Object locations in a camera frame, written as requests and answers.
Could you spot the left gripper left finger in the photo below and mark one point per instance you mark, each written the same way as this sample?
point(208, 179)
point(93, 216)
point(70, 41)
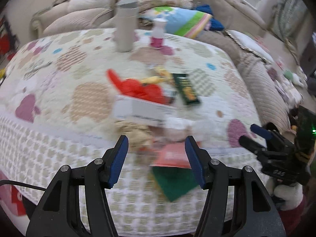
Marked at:
point(75, 203)

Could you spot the colourful striped blanket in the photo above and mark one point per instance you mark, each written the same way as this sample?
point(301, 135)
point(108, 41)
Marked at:
point(181, 22)

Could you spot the green scouring pad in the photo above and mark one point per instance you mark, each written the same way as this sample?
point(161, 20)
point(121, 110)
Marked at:
point(174, 182)

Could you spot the white satin cushion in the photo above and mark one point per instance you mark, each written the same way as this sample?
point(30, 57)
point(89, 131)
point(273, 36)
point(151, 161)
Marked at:
point(248, 44)

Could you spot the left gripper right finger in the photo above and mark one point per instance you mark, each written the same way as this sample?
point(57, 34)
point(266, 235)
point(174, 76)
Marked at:
point(237, 203)

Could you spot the white pink pill bottle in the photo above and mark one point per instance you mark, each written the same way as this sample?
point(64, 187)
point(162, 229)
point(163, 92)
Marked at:
point(157, 33)

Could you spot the yellow candy wrapper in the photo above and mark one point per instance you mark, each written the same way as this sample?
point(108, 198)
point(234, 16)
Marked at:
point(161, 75)

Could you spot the white thermos bottle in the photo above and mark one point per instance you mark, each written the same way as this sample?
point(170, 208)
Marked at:
point(125, 23)

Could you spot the beige tufted sofa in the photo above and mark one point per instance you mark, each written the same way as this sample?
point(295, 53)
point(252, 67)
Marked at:
point(235, 17)

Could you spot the patchwork quilt table cover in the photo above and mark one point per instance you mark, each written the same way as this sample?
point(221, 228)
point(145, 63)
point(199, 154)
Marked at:
point(59, 107)

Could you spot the green cracker packet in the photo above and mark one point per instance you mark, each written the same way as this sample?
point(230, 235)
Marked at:
point(185, 89)

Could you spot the white ruffled pillow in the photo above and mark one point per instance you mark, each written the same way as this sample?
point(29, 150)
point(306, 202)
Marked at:
point(78, 5)

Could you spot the red plastic bag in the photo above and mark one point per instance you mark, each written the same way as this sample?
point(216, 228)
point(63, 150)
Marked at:
point(134, 88)

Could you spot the striped bolster pillow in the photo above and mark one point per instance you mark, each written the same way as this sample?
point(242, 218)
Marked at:
point(144, 5)

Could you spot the teal tissue pack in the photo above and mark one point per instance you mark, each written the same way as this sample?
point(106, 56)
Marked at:
point(177, 129)

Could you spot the white barcode label box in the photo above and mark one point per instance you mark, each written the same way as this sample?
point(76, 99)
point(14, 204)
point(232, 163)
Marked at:
point(139, 111)

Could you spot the green plush toy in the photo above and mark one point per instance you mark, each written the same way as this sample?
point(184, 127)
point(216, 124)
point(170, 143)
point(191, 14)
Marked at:
point(294, 78)

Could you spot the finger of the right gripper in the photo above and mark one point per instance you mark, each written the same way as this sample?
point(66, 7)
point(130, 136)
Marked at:
point(252, 146)
point(269, 131)

